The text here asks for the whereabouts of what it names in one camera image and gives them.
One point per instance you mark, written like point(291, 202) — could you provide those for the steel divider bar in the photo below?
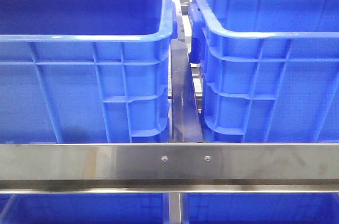
point(185, 120)

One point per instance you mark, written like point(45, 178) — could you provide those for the stainless steel shelf rail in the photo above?
point(169, 168)

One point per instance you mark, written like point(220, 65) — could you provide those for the left blue plastic crate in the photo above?
point(85, 71)

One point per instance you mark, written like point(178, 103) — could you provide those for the lower right blue crate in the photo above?
point(260, 208)

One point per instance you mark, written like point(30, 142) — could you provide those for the blue plastic crate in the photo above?
point(269, 69)
point(85, 71)

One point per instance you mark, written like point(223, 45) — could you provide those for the right blue plastic crate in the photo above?
point(269, 69)

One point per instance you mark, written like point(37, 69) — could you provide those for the lower left blue crate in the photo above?
point(86, 208)

